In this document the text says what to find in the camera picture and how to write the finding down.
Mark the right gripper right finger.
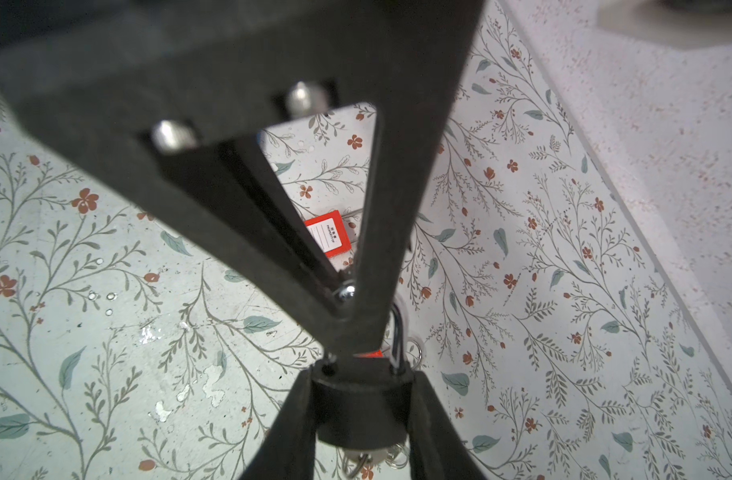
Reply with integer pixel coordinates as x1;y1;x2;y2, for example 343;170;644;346
407;371;485;480

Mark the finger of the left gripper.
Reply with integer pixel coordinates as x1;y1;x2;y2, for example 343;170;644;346
161;1;483;356
0;1;354;354

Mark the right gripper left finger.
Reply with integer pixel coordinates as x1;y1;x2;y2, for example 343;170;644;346
239;369;316;480

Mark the black padlock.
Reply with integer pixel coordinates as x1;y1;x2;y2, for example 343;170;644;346
312;302;414;451

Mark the red padlock with property label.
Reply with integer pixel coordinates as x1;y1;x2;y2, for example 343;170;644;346
304;210;352;259

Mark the red padlock with warning label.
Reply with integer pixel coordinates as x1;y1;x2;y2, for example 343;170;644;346
355;350;384;358

